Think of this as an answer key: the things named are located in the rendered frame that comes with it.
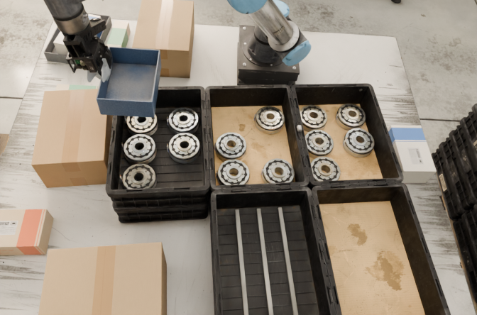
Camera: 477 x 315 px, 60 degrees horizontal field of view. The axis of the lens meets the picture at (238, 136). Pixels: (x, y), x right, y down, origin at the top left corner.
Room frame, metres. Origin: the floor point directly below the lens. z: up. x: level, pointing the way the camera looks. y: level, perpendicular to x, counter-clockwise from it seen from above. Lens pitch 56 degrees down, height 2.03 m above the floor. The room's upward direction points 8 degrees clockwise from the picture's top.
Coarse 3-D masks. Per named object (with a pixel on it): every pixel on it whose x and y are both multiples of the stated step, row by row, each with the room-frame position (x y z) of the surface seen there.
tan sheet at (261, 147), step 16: (224, 112) 0.91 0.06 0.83; (240, 112) 0.92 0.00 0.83; (256, 112) 0.93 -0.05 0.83; (224, 128) 0.84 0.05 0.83; (240, 128) 0.85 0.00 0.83; (256, 128) 0.86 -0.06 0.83; (256, 144) 0.79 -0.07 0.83; (272, 144) 0.80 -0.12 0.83; (288, 144) 0.81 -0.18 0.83; (240, 160) 0.72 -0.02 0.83; (256, 160) 0.73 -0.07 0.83; (288, 160) 0.74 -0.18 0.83; (256, 176) 0.67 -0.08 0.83
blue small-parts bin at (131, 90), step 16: (112, 48) 0.86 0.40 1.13; (128, 48) 0.87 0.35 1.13; (112, 64) 0.85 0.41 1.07; (128, 64) 0.86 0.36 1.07; (144, 64) 0.87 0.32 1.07; (160, 64) 0.87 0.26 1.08; (112, 80) 0.79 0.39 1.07; (128, 80) 0.80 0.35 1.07; (144, 80) 0.81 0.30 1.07; (112, 96) 0.73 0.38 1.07; (128, 96) 0.74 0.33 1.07; (144, 96) 0.75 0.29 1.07; (112, 112) 0.67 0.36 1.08; (128, 112) 0.67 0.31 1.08; (144, 112) 0.68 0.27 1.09
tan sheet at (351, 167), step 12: (300, 108) 0.98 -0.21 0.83; (324, 108) 0.99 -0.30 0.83; (336, 108) 1.00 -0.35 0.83; (336, 132) 0.89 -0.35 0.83; (336, 144) 0.83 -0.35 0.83; (336, 156) 0.78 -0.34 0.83; (348, 156) 0.79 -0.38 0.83; (372, 156) 0.80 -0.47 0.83; (348, 168) 0.74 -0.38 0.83; (360, 168) 0.75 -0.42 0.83; (372, 168) 0.75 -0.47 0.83
